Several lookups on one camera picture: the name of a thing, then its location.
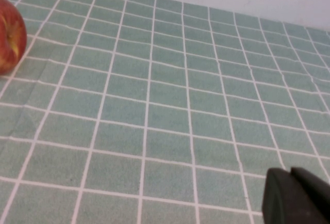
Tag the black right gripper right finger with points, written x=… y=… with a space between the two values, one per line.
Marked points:
x=317 y=193

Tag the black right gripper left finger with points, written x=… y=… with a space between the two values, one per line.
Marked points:
x=281 y=200

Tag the green checked tablecloth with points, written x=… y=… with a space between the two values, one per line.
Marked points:
x=167 y=105

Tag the dull red apple with sticker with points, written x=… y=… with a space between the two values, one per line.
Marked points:
x=10 y=39

